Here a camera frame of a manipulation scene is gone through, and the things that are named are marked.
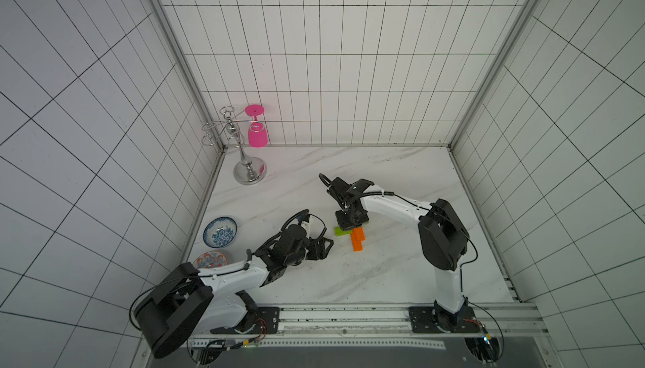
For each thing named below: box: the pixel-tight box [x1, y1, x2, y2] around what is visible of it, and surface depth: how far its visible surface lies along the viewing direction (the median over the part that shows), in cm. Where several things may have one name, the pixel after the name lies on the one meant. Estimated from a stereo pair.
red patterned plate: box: [193, 249, 229, 269], surface depth 83 cm
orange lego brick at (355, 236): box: [351, 231, 362, 246], surface depth 91 cm
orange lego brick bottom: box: [351, 240, 363, 253], surface depth 89 cm
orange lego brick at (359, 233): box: [352, 226, 366, 242], surface depth 91 cm
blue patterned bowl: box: [202, 215, 238, 248], surface depth 91 cm
